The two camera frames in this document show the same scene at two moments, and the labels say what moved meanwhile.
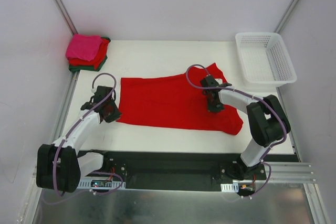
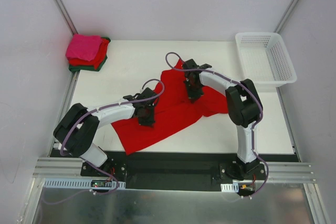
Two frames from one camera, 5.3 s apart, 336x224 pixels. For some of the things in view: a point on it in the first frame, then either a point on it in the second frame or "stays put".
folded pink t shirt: x=83 y=46 stays put
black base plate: x=179 y=170 stays put
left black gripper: x=111 y=112 → x=146 y=119
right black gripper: x=215 y=104 → x=193 y=93
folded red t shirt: x=97 y=61 stays put
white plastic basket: x=265 y=60 stays put
